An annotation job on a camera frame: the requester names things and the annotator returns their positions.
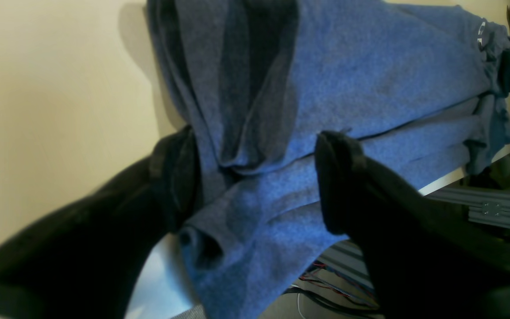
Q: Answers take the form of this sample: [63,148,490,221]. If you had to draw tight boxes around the blue grey T-shirt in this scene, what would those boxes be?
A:
[146,0,510,319]

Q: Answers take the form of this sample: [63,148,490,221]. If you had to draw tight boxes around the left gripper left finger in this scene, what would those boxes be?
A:
[0,126,200,319]

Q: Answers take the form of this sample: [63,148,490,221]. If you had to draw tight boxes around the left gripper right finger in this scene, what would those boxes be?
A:
[314,131,510,319]

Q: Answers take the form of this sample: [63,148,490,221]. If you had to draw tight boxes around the tangled black floor cables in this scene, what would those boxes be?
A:
[282,261,384,319]

